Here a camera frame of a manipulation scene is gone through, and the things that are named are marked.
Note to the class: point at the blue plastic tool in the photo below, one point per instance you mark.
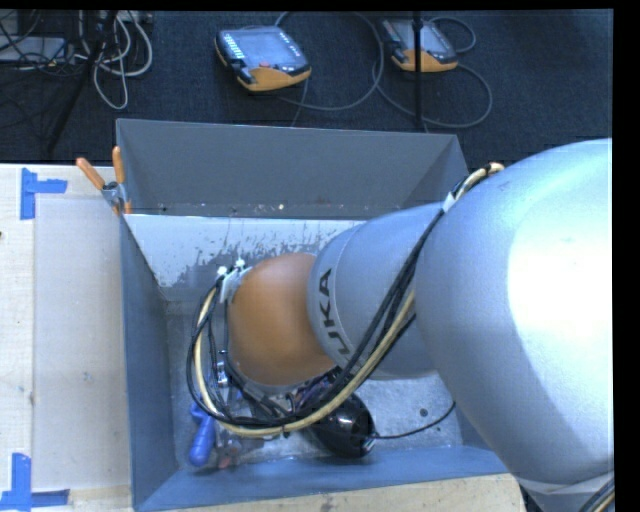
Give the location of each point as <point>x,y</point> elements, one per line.
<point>202,440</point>

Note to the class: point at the pale wood board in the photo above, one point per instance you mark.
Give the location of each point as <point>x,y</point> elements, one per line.
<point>80,340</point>

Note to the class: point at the grey metal bin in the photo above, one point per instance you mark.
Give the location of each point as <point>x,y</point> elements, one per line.
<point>280,165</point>

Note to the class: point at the black cylinder on white bracket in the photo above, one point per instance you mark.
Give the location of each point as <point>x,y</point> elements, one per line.
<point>345,430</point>

